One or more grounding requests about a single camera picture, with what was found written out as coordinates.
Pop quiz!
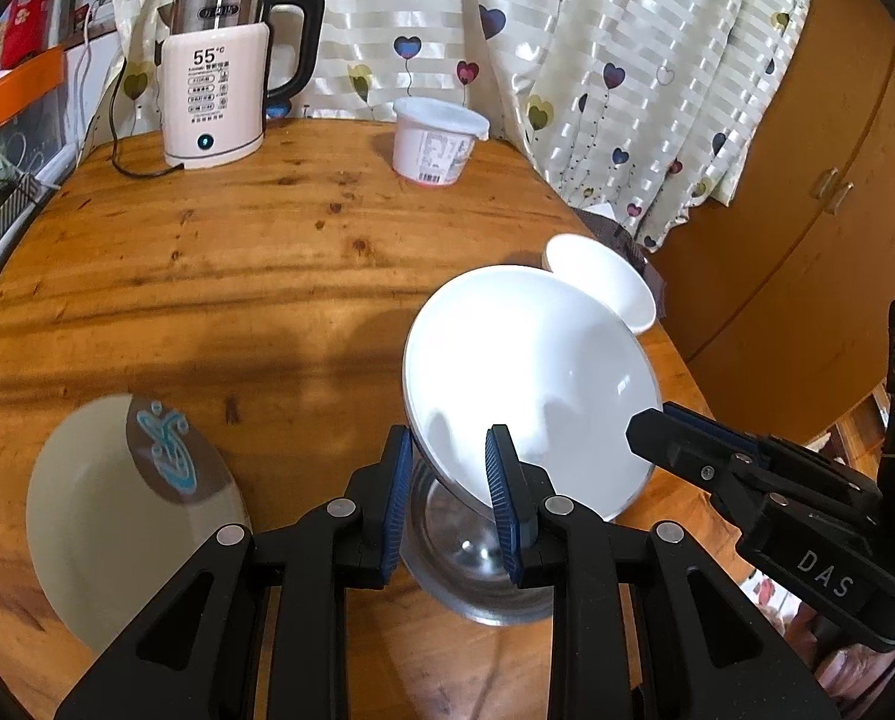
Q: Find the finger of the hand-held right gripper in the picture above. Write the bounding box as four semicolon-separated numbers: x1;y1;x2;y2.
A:
661;401;882;497
626;406;794;535

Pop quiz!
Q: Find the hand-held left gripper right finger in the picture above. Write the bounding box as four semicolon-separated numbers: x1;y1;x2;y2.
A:
483;424;827;720

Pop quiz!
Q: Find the cabinet door handle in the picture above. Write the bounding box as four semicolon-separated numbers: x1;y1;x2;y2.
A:
815;169;855;216

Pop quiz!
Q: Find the dark checked cloth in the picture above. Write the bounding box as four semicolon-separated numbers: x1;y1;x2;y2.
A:
576;208;671;320

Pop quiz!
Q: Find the wooden cabinet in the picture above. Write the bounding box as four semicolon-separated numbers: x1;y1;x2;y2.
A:
646;0;895;452

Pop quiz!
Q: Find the green plate with logo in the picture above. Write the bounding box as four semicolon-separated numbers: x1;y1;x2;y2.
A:
26;394;252;655

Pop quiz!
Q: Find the black kettle cord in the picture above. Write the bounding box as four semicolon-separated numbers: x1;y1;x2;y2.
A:
109;56;188;178

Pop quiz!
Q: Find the clear storage box orange lid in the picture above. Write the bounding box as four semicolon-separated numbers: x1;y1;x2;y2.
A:
0;45;71;190

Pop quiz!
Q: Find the stainless steel bowl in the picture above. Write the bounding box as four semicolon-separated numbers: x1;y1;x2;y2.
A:
398;457;570;627

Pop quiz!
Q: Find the white plastic tub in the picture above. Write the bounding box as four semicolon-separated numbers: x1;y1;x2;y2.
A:
392;97;491;187

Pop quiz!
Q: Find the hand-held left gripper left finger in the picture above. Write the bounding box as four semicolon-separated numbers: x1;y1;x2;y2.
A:
53;425;416;720

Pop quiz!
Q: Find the cream electric kettle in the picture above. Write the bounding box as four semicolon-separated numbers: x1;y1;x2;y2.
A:
155;0;326;170

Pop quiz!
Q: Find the white bowl with blue band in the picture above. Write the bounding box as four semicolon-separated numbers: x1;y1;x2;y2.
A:
541;234;657;337
403;265;662;522

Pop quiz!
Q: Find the white cable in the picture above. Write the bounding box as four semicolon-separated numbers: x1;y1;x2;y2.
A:
0;118;41;192

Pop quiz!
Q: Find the striped curtain with hearts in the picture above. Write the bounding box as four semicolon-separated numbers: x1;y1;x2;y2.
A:
110;0;825;252

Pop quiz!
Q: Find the person's right hand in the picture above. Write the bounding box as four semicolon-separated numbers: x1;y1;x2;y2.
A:
783;600;881;700

